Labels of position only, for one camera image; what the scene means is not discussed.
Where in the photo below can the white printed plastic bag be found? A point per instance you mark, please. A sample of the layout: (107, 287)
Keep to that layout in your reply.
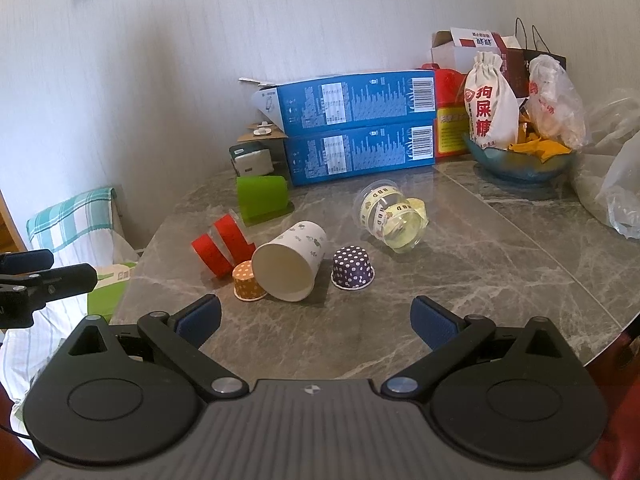
(555, 100)

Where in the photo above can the clear plastic bag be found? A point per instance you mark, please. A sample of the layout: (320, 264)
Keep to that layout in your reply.
(612, 170)

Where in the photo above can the blue glass bowl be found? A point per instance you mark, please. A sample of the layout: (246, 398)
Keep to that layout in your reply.
(520, 166)

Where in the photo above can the green tissue box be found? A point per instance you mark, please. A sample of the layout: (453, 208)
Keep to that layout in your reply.
(111, 285)

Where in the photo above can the yellow snack packets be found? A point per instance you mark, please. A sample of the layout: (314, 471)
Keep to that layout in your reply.
(537, 147)

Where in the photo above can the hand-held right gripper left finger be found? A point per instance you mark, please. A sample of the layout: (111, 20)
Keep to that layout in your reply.
(199, 316)

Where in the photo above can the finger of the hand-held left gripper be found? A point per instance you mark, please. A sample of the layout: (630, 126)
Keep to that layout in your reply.
(70, 277)
(27, 260)

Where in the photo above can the red plastic cup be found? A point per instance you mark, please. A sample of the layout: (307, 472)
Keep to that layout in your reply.
(234, 236)
(210, 256)

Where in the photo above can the red packaging box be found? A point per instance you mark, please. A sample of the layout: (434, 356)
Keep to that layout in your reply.
(449, 120)

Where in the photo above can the white and green device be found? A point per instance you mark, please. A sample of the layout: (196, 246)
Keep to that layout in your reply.
(250, 160)

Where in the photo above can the green checkered pillow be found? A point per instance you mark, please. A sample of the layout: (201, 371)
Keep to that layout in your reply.
(70, 217)

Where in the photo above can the purple polka dot cup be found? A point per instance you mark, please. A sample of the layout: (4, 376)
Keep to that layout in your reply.
(352, 268)

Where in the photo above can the clear plastic cup with label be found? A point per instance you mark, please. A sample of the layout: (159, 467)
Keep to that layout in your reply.
(395, 220)

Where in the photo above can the dark paper shopping bag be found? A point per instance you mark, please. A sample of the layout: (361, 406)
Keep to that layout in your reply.
(520, 67)

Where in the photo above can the blue cardboard box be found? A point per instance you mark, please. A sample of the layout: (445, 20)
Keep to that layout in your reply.
(350, 100)
(357, 152)

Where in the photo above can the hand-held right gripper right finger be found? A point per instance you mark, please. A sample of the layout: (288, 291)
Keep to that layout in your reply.
(434, 321)

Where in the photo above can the white and red carton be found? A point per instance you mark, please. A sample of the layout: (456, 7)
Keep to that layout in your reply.
(467, 42)

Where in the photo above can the orange polka dot cup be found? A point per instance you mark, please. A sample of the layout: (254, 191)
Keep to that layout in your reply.
(246, 281)

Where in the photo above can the white paper cup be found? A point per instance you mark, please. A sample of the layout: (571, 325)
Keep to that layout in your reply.
(289, 267)

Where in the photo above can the green plastic cup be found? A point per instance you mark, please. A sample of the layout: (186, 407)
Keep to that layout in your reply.
(262, 197)

